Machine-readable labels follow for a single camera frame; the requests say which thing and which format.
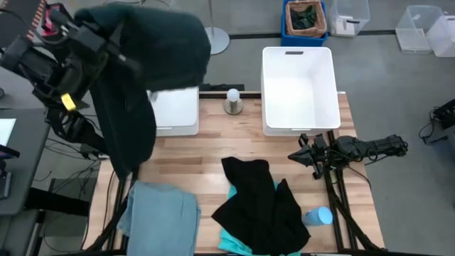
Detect white tablet screen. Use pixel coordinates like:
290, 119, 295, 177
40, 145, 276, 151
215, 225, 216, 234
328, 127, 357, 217
0, 118, 17, 147

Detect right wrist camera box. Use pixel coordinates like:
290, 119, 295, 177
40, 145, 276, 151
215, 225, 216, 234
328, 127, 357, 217
312, 134, 327, 150

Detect black garment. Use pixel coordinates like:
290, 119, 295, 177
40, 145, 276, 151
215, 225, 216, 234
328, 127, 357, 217
211, 156, 311, 256

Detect black box with red panel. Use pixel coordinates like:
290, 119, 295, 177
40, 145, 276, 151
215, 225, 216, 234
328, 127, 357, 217
41, 2, 72, 38

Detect brown wicker basket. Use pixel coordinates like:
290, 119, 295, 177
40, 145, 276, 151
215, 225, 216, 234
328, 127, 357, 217
285, 0, 327, 38

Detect black metal frame struts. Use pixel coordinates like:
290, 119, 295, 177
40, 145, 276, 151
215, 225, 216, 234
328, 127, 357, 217
321, 130, 382, 252
85, 166, 140, 252

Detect white bulb on metal base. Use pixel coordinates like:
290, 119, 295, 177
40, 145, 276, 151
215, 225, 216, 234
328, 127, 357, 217
223, 87, 245, 115

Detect light blue cup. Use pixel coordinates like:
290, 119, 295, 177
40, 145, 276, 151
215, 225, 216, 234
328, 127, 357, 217
301, 206, 334, 227

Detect dark clothes in wicker basket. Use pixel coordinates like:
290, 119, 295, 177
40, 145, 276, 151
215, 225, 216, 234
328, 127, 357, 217
289, 4, 317, 31

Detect black strip behind table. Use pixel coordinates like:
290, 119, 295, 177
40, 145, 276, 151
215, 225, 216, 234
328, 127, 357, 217
198, 83, 245, 92

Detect round metal floor stand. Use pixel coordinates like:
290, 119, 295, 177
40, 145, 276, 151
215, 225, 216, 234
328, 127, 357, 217
204, 0, 231, 55

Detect black floor cables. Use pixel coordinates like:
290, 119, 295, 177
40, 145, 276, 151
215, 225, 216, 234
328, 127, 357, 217
33, 137, 109, 188

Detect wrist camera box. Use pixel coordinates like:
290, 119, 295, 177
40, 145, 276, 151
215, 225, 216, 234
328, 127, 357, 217
73, 23, 107, 54
312, 134, 327, 150

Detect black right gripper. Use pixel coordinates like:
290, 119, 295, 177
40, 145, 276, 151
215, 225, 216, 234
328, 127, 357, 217
287, 133, 337, 179

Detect clear plastic container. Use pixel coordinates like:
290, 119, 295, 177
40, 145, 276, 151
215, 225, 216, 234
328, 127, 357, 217
328, 0, 371, 38
425, 14, 455, 58
395, 4, 444, 55

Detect white perforated laundry basket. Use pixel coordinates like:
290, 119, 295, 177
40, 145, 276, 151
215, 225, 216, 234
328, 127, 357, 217
261, 46, 342, 137
146, 86, 200, 137

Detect grey desk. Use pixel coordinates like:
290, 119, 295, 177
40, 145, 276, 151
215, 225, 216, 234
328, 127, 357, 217
0, 67, 51, 216

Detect dark green garment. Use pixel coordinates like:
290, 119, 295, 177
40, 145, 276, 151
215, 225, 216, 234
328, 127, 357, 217
73, 1, 213, 181

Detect black equipment with cables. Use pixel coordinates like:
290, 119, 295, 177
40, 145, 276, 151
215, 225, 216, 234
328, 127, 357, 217
418, 98, 455, 145

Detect teal garment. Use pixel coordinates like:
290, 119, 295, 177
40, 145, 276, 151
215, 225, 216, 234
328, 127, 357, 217
218, 180, 303, 256

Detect blue plastic bin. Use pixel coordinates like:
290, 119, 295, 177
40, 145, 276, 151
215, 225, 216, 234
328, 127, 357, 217
280, 0, 329, 48

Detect black mat with striped edge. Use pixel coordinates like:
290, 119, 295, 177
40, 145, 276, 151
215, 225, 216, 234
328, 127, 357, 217
0, 0, 47, 47

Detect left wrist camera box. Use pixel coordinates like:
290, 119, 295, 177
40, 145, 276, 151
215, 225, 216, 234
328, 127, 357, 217
73, 23, 107, 54

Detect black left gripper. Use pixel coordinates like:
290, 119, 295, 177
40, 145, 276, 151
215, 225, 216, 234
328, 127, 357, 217
38, 33, 143, 104

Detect grey-blue garment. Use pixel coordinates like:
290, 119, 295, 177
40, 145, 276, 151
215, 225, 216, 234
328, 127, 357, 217
117, 180, 202, 256

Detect black phone holder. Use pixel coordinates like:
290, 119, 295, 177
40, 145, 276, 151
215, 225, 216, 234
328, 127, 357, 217
0, 144, 21, 200

